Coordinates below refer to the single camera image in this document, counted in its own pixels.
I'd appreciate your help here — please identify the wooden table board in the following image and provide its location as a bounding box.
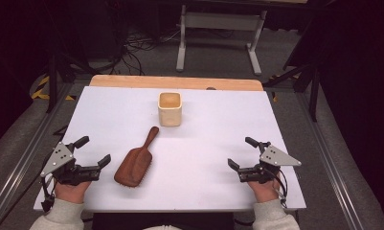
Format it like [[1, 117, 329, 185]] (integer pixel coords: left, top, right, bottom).
[[89, 74, 264, 92]]

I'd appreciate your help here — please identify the bundle of black floor cables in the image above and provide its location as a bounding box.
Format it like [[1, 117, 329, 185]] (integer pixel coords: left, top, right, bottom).
[[104, 27, 183, 77]]

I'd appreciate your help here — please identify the white metal table frame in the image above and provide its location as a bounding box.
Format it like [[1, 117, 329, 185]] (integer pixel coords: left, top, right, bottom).
[[175, 3, 268, 77]]

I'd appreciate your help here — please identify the person's right hand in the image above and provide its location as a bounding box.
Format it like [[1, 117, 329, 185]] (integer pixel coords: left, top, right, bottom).
[[246, 177, 282, 204]]

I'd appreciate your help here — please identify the yellow black hazard tape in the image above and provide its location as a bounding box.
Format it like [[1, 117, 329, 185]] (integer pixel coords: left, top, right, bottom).
[[31, 75, 77, 102]]

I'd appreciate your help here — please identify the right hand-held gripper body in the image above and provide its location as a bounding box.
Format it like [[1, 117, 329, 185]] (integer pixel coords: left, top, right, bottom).
[[237, 144, 303, 185]]

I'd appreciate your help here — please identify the black metal stand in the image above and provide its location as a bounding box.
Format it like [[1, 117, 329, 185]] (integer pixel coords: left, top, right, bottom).
[[261, 60, 322, 123], [45, 52, 97, 115]]

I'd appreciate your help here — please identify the person's left hand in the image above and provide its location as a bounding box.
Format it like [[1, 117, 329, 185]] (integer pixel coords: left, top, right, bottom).
[[54, 179, 93, 205]]

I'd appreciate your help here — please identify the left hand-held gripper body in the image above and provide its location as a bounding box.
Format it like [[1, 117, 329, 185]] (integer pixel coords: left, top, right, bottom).
[[39, 141, 102, 187]]

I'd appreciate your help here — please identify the right hand-held gripper cable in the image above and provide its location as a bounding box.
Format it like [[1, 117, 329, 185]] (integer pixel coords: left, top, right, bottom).
[[265, 166, 290, 209]]

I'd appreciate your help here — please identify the left hand-held gripper cable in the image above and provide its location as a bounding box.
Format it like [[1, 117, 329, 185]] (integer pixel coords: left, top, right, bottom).
[[39, 174, 57, 214]]

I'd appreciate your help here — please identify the aluminium rail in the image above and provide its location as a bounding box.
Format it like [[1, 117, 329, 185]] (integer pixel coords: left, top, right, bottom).
[[294, 91, 366, 230], [0, 80, 75, 222]]

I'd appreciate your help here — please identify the hand-held gripper cable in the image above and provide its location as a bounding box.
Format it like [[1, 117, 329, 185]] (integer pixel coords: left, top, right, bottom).
[[39, 174, 57, 214], [265, 166, 290, 209]]

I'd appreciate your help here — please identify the beige square cup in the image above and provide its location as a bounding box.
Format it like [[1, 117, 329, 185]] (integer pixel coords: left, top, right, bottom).
[[157, 91, 184, 128]]

